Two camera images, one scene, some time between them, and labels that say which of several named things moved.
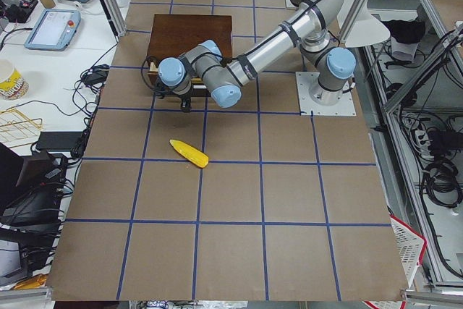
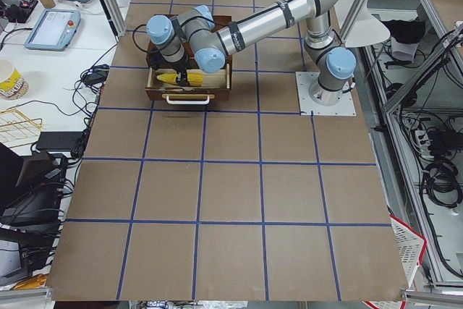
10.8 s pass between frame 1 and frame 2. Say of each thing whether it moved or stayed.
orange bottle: stayed
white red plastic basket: stayed
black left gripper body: moved
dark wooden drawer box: moved
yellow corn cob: moved
